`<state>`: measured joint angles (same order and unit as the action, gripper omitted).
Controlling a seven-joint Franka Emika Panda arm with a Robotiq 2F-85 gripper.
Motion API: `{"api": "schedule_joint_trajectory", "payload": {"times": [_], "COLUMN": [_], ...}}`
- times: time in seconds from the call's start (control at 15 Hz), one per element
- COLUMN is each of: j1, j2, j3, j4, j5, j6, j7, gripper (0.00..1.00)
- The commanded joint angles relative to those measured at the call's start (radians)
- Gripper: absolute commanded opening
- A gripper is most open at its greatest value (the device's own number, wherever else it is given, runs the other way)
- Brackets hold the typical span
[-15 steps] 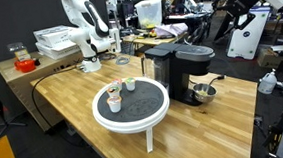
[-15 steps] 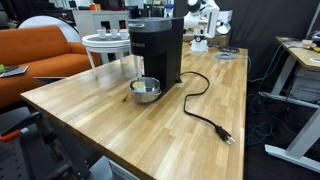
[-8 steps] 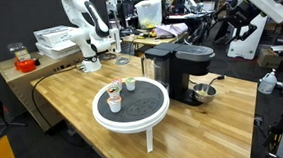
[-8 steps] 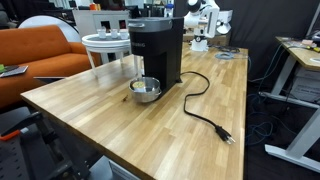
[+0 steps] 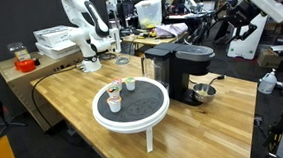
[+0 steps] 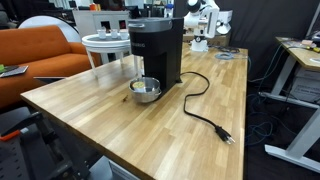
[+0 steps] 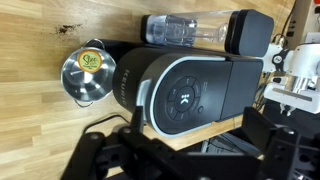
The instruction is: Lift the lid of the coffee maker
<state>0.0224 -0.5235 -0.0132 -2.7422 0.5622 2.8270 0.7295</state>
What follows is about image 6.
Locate black metal stand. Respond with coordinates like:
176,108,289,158
0,111,101,180

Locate white box under desk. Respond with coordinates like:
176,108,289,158
289,68,320,104

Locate black curtain backdrop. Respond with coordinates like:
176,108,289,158
173,0,320,88

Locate grey coiled cable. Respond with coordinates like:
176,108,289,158
214,52,235,61

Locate orange sofa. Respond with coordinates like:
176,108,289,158
0,25,103,109

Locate clear water reservoir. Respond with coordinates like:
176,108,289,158
133,54,145,81

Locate small steel bowl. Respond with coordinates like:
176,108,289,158
128,76,162,104

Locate blue floor cables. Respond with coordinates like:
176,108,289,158
244,93,298,148

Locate cardboard box cabinet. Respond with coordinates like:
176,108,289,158
182,33,231,48

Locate white cabinet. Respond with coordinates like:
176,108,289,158
72,9,130,38

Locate white-legged wooden desk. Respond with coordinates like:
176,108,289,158
259,36,320,174

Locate black Keurig coffee maker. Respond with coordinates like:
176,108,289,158
127,17,185,96

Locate yellow-top coffee pod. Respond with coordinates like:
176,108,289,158
131,80,147,92

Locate grey coffee maker lid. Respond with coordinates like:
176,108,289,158
127,17,173,34

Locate orange clamp handle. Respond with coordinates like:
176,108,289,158
0,129,23,143

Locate round white side table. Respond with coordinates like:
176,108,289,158
81,33,133,79

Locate black power cord with plug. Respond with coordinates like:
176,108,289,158
179,71,236,146

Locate grey book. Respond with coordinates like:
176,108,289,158
0,65,29,79

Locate black coiled cable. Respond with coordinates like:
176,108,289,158
209,44,241,55

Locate round white chair back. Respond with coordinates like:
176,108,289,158
18,15,82,44

